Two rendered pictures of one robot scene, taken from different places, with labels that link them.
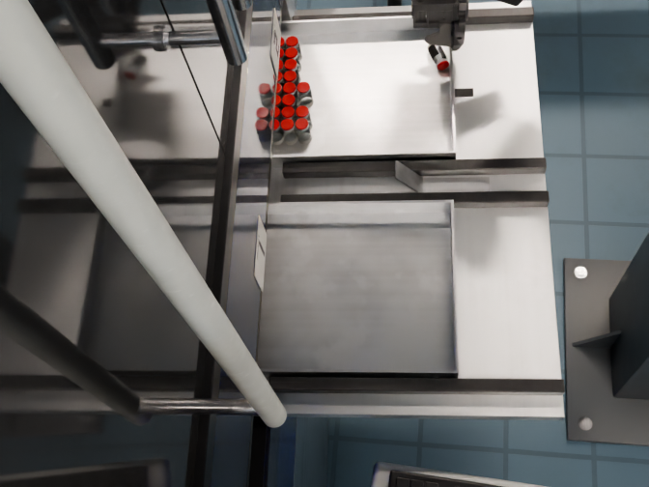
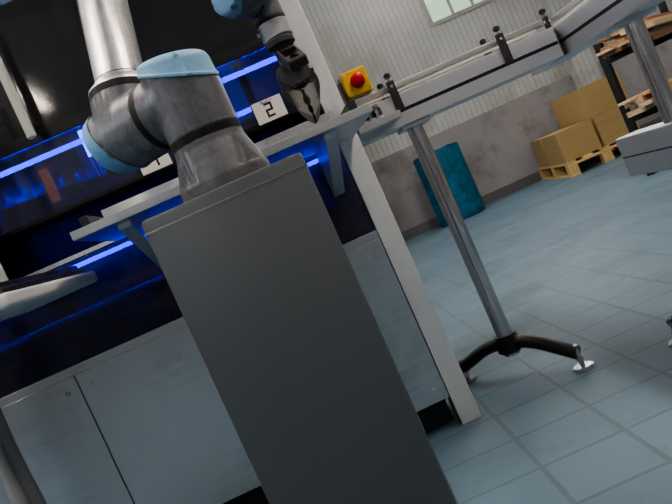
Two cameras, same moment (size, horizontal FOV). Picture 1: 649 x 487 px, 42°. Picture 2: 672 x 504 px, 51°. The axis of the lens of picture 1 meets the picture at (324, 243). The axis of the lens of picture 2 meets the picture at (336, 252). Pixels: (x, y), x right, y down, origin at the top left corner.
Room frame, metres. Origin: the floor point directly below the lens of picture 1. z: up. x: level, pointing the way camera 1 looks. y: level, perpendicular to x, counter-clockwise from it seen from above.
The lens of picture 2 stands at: (0.19, -1.82, 0.69)
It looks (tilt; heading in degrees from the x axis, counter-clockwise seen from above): 3 degrees down; 71
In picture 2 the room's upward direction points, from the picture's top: 24 degrees counter-clockwise
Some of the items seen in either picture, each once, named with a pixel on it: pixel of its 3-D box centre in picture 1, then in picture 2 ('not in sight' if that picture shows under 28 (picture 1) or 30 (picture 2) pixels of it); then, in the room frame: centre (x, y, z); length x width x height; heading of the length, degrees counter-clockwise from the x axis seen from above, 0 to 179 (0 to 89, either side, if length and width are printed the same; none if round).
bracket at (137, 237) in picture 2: not in sight; (149, 248); (0.35, -0.06, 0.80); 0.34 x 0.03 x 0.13; 75
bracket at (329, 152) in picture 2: not in sight; (335, 167); (0.84, -0.19, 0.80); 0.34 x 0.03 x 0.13; 75
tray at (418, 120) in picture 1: (346, 90); (287, 146); (0.78, -0.09, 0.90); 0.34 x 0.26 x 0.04; 75
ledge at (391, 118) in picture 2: not in sight; (376, 125); (1.08, 0.00, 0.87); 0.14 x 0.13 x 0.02; 75
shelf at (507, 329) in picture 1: (386, 190); (231, 180); (0.60, -0.11, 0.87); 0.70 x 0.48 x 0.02; 165
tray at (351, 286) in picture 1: (336, 287); (167, 199); (0.45, 0.00, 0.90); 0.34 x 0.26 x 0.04; 75
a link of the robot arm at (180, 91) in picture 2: not in sight; (183, 95); (0.44, -0.72, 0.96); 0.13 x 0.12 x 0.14; 129
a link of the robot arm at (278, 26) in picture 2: not in sight; (274, 33); (0.80, -0.26, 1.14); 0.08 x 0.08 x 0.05
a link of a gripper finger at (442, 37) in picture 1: (443, 38); (302, 108); (0.79, -0.26, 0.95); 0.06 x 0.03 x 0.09; 75
